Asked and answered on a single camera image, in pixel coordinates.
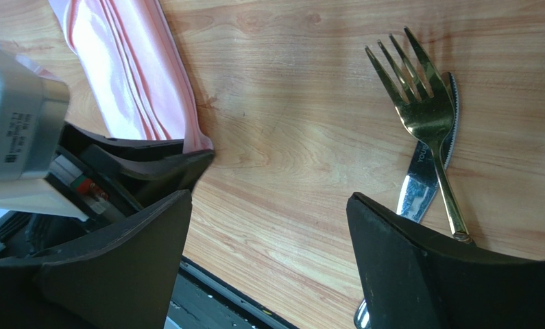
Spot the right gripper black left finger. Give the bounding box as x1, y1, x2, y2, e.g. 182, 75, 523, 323
0, 191, 192, 328

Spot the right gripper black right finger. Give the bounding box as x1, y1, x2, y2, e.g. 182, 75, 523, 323
346, 192, 545, 328

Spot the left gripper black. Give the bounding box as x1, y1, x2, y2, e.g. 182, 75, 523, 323
0, 123, 215, 258

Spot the pink cloth napkin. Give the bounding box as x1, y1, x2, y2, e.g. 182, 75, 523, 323
50, 1, 213, 153

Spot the black handled knife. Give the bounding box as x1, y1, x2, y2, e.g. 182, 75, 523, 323
353, 71, 460, 329

